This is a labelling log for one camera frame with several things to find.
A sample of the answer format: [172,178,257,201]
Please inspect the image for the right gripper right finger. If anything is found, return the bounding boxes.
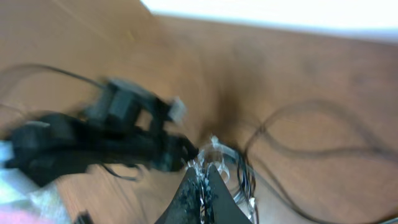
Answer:
[205,165,251,224]

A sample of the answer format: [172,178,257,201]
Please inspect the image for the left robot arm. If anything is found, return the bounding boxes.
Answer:
[1,78,198,201]

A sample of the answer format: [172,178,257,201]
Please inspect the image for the white cable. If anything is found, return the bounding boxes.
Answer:
[186,135,259,224]

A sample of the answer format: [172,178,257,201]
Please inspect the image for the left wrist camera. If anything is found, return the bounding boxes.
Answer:
[168,96,187,123]

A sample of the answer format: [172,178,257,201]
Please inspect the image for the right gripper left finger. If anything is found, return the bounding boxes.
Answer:
[155,167,201,224]

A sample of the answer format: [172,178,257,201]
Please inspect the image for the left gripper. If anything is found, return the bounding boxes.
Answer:
[136,134,198,172]

